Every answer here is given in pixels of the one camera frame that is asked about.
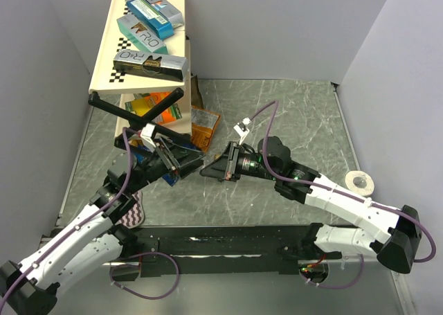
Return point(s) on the orange Kettle chips bag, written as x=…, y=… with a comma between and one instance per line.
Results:
x=204, y=124

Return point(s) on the teal R&O box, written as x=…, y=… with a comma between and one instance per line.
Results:
x=143, y=38

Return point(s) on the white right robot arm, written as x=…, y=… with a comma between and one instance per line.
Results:
x=386, y=233

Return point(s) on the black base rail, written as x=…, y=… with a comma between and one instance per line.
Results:
x=224, y=249

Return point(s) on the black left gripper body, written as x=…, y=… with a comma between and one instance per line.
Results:
x=159, y=165

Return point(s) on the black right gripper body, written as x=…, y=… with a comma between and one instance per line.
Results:
x=241, y=163

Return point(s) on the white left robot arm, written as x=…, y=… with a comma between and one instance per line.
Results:
x=96, y=235

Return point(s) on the white tape roll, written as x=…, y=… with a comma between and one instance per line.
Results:
x=359, y=182

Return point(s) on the dark grey R&O box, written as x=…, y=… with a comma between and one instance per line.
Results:
x=151, y=65

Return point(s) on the orange sponge package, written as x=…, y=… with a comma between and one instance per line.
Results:
x=143, y=103

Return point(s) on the blue foil box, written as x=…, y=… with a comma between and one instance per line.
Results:
x=151, y=17

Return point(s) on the silver R&O box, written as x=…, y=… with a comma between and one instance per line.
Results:
x=169, y=11

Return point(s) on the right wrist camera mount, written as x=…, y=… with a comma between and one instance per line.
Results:
x=241, y=128

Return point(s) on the cream two-tier shelf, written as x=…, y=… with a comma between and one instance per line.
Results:
x=107, y=80

